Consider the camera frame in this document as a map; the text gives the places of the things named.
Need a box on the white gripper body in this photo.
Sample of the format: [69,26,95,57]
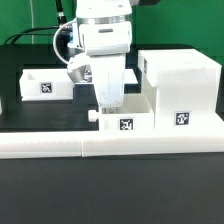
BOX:
[89,54,126,108]

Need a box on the white front drawer with knob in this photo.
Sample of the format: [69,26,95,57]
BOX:
[88,94,154,131]

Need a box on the white drawer cabinet box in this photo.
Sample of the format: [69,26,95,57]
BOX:
[138,49,222,129]

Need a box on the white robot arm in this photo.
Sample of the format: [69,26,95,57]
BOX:
[67,0,161,108]

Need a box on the white rear drawer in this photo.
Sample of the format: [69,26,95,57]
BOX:
[19,69,73,101]

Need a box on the white fiducial marker sheet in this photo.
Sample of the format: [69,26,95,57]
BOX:
[124,69,138,84]

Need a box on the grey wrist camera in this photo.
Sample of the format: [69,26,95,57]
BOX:
[67,53,92,83]

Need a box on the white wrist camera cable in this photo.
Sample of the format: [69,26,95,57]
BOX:
[52,18,78,66]

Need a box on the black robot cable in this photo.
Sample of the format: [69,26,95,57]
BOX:
[2,0,76,46]

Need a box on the white L-shaped fence rail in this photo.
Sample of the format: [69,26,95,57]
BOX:
[0,111,224,160]

